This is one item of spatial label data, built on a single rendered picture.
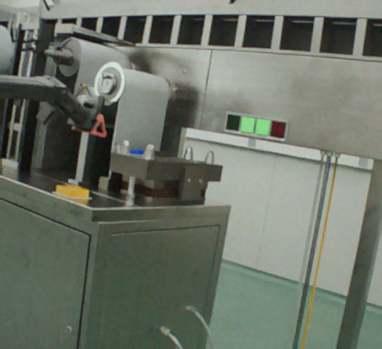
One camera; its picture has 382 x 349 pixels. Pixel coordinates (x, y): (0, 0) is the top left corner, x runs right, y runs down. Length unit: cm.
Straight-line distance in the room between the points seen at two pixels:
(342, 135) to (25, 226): 103
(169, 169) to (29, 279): 57
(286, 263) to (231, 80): 271
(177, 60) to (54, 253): 90
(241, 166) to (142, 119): 280
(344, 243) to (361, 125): 259
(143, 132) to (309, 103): 58
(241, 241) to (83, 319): 320
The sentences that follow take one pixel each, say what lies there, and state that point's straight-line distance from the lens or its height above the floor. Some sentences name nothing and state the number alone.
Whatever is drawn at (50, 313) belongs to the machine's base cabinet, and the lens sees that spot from 165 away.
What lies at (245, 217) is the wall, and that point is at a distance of 459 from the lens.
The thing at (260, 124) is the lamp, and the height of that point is 119.
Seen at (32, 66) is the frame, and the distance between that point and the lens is 197.
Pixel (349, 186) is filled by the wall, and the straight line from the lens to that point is 417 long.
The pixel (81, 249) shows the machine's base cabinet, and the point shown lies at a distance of 151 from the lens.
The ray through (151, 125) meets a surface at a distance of 191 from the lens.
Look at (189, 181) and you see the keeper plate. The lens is 176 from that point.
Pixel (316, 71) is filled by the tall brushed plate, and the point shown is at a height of 139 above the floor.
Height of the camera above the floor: 115
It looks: 3 degrees down
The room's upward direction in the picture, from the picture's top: 9 degrees clockwise
